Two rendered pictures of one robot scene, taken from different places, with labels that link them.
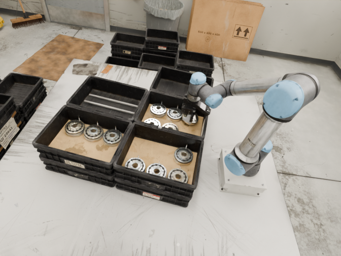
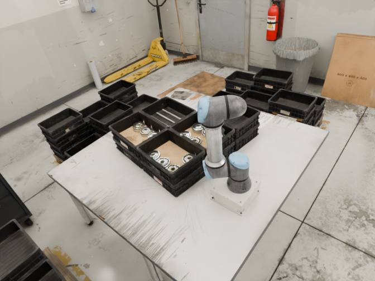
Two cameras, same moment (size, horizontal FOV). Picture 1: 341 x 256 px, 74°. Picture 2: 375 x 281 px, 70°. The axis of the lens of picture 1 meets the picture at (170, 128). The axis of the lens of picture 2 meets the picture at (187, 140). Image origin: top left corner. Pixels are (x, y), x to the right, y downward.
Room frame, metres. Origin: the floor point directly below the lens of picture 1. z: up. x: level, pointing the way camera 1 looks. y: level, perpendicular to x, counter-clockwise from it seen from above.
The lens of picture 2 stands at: (-0.18, -1.11, 2.09)
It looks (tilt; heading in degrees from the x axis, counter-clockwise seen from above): 38 degrees down; 48
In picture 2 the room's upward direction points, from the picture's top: 8 degrees counter-clockwise
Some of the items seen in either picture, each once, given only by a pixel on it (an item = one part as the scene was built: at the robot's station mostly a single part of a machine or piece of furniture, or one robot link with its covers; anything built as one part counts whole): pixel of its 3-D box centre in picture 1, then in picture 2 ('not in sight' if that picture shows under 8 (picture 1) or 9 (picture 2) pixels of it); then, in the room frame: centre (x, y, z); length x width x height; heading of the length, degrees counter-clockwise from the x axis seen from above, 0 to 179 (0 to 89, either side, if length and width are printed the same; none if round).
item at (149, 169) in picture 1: (156, 171); (162, 162); (0.59, 0.03, 0.86); 0.10 x 0.10 x 0.01
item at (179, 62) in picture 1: (191, 76); (289, 117); (2.22, -0.13, 0.37); 0.40 x 0.30 x 0.45; 93
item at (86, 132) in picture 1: (93, 131); (146, 130); (0.77, 0.41, 0.86); 0.10 x 0.10 x 0.01
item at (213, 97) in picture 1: (212, 95); not in sight; (0.90, -0.18, 1.15); 0.11 x 0.11 x 0.08; 45
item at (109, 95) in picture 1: (110, 103); (168, 116); (1.00, 0.39, 0.87); 0.40 x 0.30 x 0.11; 85
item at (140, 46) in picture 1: (129, 52); (243, 89); (2.57, 0.69, 0.31); 0.40 x 0.30 x 0.34; 93
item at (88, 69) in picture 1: (84, 68); (180, 94); (1.53, 0.79, 0.71); 0.22 x 0.19 x 0.01; 93
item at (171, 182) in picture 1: (161, 153); (169, 150); (0.67, 0.02, 0.92); 0.40 x 0.30 x 0.02; 85
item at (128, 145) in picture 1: (160, 158); (171, 155); (0.67, 0.02, 0.87); 0.40 x 0.30 x 0.11; 85
